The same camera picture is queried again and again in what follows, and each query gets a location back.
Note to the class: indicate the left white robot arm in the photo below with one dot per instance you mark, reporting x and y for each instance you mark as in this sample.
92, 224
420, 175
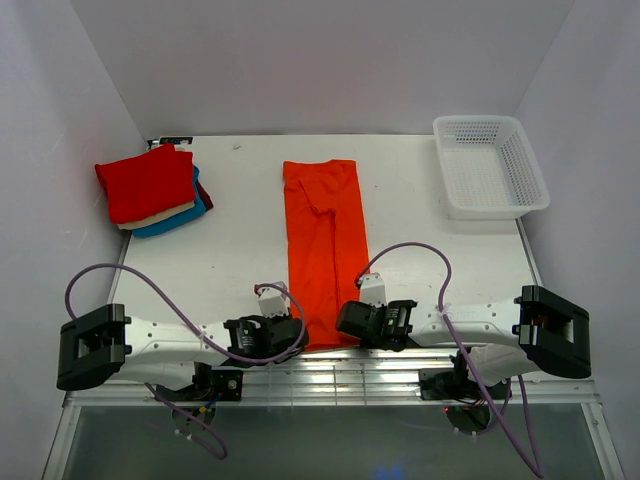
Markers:
108, 344

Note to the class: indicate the white plastic basket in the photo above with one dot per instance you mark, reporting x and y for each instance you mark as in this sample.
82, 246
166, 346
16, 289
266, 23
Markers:
489, 169

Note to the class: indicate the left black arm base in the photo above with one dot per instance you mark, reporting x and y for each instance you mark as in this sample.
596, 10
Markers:
207, 384

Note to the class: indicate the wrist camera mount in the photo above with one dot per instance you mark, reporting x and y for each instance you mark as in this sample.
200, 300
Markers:
372, 291
273, 302

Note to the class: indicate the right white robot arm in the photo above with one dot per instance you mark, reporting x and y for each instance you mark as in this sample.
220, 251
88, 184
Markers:
537, 331

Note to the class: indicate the folded maroon t-shirt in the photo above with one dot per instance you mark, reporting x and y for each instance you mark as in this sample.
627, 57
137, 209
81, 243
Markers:
204, 197

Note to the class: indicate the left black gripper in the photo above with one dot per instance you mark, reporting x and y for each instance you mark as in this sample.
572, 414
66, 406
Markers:
264, 320

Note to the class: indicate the blue label sticker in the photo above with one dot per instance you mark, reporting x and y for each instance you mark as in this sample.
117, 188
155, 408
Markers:
173, 140

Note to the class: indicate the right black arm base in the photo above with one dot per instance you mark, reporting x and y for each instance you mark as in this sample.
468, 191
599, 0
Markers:
448, 384

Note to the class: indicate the folded beige t-shirt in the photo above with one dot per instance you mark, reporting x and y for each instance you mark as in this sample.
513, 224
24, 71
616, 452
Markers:
156, 218

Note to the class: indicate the aluminium rail frame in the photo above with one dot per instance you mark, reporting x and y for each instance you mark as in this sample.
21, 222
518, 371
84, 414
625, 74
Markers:
348, 377

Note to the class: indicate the orange t-shirt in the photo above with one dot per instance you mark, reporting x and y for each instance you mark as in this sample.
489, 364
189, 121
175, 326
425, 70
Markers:
327, 243

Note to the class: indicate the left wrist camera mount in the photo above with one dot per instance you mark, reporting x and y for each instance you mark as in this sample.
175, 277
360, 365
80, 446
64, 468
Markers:
273, 302

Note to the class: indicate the folded red t-shirt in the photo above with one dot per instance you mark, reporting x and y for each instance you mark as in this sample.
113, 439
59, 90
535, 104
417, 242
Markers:
139, 187

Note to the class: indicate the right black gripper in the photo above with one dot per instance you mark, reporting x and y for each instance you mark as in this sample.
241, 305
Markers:
368, 343

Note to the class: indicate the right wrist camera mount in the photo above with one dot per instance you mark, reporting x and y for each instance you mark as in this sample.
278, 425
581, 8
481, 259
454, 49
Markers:
372, 291

